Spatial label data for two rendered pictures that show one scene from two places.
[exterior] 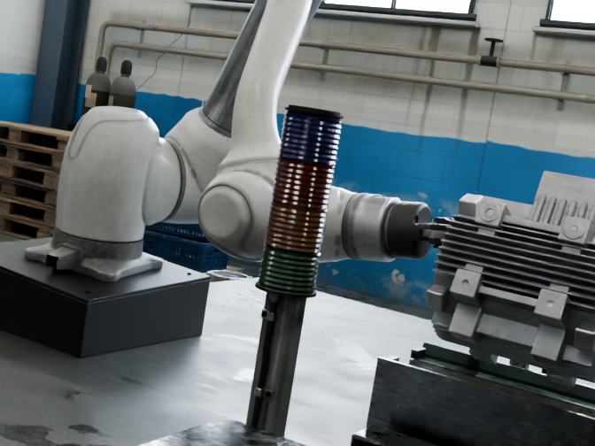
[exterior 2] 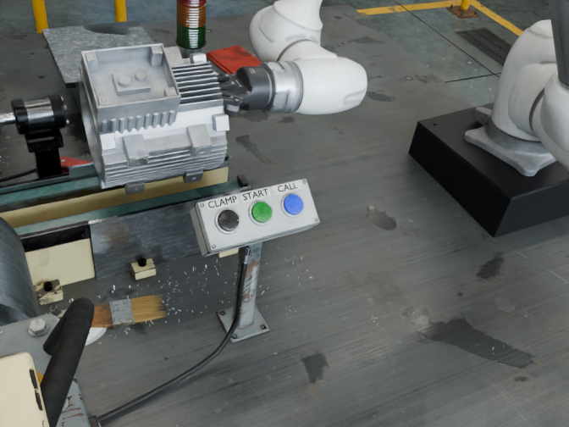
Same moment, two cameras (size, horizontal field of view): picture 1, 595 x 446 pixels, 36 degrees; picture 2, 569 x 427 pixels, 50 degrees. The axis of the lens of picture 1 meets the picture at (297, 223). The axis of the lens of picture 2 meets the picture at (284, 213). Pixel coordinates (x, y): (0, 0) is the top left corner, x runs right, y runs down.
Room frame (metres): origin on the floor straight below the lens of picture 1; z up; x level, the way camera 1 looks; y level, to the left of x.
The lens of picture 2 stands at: (1.71, -0.93, 1.63)
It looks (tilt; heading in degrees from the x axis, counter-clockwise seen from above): 41 degrees down; 118
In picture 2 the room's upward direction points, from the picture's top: 8 degrees clockwise
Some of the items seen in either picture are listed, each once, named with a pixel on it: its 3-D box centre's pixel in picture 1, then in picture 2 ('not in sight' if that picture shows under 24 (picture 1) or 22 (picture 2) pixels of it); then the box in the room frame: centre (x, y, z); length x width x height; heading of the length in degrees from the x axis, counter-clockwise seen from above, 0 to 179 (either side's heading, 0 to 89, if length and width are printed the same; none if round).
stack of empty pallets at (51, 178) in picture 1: (43, 180); not in sight; (7.77, 2.22, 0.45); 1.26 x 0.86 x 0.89; 60
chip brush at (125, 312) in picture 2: not in sight; (102, 316); (1.17, -0.51, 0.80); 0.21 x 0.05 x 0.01; 53
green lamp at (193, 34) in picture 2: (289, 269); (190, 31); (0.92, 0.00, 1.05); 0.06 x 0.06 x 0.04
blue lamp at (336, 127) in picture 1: (310, 139); not in sight; (0.92, 0.00, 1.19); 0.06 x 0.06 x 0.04
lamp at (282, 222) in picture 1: (296, 226); (191, 11); (0.92, 0.00, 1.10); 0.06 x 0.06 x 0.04
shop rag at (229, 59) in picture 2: not in sight; (236, 61); (0.79, 0.36, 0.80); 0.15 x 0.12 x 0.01; 161
